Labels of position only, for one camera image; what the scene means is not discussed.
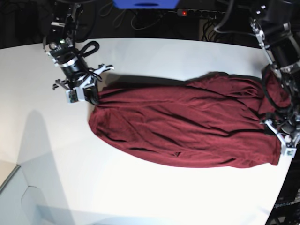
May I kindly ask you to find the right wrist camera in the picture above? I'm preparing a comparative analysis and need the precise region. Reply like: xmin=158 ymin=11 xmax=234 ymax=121
xmin=66 ymin=89 xmax=85 ymax=104

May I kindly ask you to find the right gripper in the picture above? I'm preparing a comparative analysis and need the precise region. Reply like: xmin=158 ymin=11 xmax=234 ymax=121
xmin=52 ymin=64 xmax=114 ymax=105

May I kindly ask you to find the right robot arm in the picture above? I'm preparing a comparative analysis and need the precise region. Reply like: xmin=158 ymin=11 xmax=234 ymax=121
xmin=43 ymin=0 xmax=114 ymax=105

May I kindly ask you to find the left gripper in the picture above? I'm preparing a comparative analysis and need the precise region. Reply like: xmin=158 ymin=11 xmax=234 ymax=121
xmin=260 ymin=113 xmax=300 ymax=148

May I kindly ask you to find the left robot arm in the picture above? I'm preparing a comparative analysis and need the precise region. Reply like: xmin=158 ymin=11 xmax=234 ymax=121
xmin=215 ymin=0 xmax=300 ymax=151

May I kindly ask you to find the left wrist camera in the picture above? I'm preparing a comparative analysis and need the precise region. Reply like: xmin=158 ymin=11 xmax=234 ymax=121
xmin=283 ymin=147 xmax=297 ymax=158

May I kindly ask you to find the dark red t-shirt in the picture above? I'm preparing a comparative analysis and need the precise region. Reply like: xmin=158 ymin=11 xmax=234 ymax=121
xmin=89 ymin=72 xmax=281 ymax=168

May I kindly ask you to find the blue box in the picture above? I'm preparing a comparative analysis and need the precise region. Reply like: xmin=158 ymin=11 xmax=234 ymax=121
xmin=113 ymin=0 xmax=179 ymax=9

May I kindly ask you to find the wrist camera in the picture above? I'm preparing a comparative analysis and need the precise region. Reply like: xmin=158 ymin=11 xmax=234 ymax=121
xmin=66 ymin=89 xmax=85 ymax=104
xmin=283 ymin=147 xmax=297 ymax=158

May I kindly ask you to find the black power strip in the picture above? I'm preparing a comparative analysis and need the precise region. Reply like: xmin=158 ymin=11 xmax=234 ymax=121
xmin=176 ymin=8 xmax=225 ymax=20

